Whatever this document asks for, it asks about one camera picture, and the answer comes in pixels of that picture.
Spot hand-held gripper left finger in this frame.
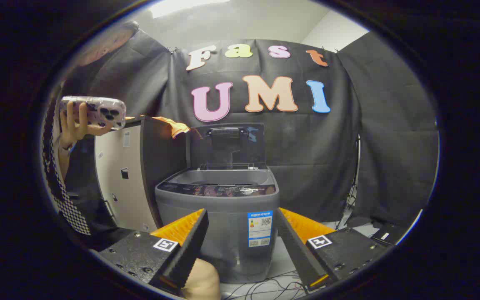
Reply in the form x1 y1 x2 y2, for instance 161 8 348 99
98 208 209 296

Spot grey washing machine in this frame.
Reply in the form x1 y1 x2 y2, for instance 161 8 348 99
155 166 281 284

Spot black backdrop cloth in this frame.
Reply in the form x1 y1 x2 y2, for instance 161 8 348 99
63 29 440 228

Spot orange polo shirt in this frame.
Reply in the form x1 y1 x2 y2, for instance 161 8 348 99
142 115 203 140

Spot black floor cables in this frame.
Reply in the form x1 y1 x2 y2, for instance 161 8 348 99
223 271 307 300

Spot patterned smartphone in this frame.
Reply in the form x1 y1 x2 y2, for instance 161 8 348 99
60 96 127 130

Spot dark grey cabinet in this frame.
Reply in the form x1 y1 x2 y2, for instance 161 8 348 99
94 117 190 234

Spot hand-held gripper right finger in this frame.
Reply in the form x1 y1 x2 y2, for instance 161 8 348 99
274 207 390 294

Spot black floor device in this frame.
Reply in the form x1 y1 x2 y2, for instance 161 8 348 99
371 223 409 246

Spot person's knee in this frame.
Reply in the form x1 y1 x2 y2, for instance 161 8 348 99
182 258 222 300

